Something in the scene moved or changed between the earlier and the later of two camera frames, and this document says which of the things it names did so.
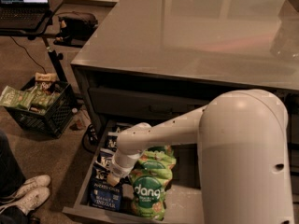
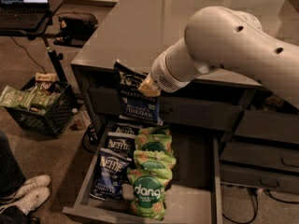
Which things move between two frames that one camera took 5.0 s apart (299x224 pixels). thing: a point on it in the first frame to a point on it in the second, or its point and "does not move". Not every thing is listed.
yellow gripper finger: [112, 180] to [148, 88]
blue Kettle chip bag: [103, 193] to [134, 104]
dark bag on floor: [75, 27] does not move
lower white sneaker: [29, 199] does not move
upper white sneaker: [38, 181] does not move
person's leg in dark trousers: [11, 175] does not move
